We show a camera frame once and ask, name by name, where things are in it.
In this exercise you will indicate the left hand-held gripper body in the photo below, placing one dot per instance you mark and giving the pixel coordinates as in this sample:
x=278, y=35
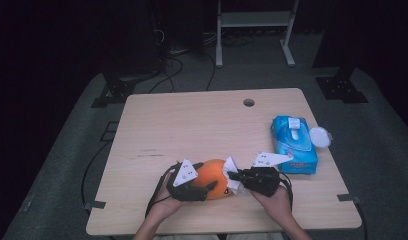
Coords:
x=187, y=191

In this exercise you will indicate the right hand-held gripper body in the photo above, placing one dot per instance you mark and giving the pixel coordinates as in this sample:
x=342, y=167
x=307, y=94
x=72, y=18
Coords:
x=263, y=181

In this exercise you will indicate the orange round fruit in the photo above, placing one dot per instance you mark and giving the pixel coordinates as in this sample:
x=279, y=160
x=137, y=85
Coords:
x=212, y=173

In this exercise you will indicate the white wet wipe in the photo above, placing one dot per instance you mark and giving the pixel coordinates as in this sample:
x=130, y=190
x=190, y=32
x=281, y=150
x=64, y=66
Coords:
x=229, y=165

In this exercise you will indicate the blue wet wipes pack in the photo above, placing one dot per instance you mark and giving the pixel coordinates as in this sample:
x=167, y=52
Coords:
x=292, y=146

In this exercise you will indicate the person's right hand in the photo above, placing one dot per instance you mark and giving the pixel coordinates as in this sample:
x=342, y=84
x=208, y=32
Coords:
x=275, y=203

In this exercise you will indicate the person's left hand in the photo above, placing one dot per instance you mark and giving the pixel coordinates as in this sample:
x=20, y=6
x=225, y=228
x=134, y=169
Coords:
x=165, y=205

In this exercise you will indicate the gray tape strip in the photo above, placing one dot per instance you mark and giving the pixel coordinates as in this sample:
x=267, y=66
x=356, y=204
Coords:
x=347, y=197
x=95, y=205

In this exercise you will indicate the black stand base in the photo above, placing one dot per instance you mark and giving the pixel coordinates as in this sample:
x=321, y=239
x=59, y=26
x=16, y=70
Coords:
x=117, y=90
x=340, y=88

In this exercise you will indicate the white metal stand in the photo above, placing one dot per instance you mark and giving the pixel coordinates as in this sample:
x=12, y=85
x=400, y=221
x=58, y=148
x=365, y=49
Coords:
x=219, y=50

